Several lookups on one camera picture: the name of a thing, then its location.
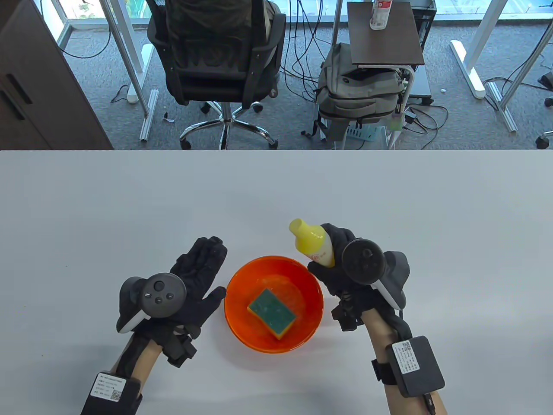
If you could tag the small black wrist camera module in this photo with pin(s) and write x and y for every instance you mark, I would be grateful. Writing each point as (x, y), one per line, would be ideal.
(345, 317)
(180, 350)

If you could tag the person's left hand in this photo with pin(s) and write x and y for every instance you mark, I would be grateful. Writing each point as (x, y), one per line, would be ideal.
(198, 268)

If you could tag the orange plastic bowl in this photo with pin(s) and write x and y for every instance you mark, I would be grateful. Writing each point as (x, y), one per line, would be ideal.
(242, 311)

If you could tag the black labelled wrist box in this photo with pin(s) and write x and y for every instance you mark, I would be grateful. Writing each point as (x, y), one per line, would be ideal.
(129, 397)
(425, 367)

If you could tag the person's right hand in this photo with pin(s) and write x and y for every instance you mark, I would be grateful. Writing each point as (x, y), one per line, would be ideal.
(335, 281)

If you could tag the yellow dish soap bottle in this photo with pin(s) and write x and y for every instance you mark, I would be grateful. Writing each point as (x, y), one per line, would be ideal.
(313, 242)

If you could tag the black office chair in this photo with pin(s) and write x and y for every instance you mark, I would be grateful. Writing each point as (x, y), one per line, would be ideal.
(216, 52)

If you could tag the white desk leg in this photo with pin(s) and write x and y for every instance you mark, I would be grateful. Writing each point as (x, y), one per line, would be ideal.
(468, 69)
(139, 73)

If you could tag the dark brown side table top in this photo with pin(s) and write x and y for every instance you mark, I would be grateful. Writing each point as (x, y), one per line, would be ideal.
(384, 47)

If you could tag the white cart frame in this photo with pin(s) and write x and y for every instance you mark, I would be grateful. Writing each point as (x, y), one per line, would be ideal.
(395, 134)

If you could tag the aluminium profile leg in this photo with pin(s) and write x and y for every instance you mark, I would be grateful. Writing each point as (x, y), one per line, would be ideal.
(503, 108)
(149, 114)

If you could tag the grey backpack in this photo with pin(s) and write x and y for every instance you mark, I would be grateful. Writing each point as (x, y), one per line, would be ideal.
(358, 93)

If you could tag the black computer tower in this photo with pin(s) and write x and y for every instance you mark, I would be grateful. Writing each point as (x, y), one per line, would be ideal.
(425, 21)

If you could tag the dark grey handheld controller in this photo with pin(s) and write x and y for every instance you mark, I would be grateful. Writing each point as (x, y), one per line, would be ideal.
(363, 261)
(164, 296)

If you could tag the person's left forearm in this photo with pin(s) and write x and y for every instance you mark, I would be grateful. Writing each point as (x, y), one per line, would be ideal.
(149, 359)

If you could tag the white bottle red label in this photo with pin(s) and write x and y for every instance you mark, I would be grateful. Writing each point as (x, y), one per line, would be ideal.
(380, 17)

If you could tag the black chair caster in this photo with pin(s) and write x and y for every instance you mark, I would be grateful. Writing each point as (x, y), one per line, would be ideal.
(545, 140)
(548, 80)

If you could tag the black cart base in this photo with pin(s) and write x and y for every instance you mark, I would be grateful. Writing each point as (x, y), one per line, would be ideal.
(421, 86)

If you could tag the green yellow sponge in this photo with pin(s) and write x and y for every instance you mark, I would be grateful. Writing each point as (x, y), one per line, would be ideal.
(272, 313)

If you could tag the brown wooden cabinet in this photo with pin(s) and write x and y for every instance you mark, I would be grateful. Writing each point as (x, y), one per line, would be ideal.
(39, 99)

